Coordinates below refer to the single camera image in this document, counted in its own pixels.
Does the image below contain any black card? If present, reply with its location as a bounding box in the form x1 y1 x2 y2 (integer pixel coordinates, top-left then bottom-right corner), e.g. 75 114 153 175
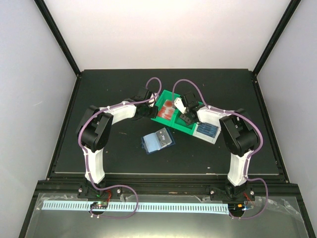
155 127 172 148

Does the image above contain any blue leather card holder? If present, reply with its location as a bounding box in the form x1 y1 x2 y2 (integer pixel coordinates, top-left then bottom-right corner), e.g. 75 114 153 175
141 128 175 154

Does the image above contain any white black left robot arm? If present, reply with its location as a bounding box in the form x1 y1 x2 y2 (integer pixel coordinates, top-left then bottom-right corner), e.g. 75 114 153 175
76 88 159 198

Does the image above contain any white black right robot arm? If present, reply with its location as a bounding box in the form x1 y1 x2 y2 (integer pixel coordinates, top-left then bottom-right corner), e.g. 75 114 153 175
173 93 264 200

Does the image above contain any red white card stack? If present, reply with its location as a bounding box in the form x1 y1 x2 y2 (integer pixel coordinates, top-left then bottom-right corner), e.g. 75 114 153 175
158 100 176 121

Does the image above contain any blue card stack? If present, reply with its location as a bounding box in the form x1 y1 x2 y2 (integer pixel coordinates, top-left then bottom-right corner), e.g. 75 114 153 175
197 123 219 138

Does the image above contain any green plastic bin middle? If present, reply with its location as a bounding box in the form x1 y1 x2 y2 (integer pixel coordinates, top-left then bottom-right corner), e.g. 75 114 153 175
171 114 198 136

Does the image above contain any green plastic bin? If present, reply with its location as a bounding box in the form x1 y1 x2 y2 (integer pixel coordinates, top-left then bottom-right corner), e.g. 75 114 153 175
171 114 198 136
152 90 180 127

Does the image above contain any green plastic bin left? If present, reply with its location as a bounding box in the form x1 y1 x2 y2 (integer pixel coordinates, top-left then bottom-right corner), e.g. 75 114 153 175
152 90 180 127

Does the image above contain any clear plastic bin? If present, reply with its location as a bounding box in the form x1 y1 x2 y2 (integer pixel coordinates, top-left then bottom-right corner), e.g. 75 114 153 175
192 123 221 144

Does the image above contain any small circuit board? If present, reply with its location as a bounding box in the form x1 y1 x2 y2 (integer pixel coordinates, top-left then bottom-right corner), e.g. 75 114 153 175
90 201 108 209

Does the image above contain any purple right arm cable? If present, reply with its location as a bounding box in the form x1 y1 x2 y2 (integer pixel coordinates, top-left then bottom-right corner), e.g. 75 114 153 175
172 78 268 220

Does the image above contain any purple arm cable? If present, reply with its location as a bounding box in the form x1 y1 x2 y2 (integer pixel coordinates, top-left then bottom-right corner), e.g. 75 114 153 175
78 77 162 220
172 78 268 220

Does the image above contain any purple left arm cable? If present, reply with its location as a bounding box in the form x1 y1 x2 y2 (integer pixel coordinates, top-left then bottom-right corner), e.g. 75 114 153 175
78 77 162 220

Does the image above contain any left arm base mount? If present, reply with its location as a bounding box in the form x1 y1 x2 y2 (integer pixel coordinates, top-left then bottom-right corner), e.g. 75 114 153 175
77 181 123 200

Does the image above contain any white slotted cable duct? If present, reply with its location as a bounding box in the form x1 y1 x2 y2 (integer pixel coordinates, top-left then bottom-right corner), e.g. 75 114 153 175
42 200 229 215

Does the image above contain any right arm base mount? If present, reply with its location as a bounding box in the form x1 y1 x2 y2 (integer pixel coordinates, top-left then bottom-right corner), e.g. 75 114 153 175
207 183 255 202

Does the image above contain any black aluminium frame rail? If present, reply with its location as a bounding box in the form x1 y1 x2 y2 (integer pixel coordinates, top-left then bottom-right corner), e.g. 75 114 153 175
37 173 300 196

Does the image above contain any left frame post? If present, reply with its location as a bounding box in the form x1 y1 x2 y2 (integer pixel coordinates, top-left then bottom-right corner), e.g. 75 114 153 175
34 0 81 76

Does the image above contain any frame post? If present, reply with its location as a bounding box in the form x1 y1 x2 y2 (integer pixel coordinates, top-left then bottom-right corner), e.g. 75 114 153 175
34 0 81 76
253 0 301 76

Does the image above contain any right frame post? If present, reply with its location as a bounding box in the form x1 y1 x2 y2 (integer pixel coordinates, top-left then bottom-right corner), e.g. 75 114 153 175
253 0 301 76

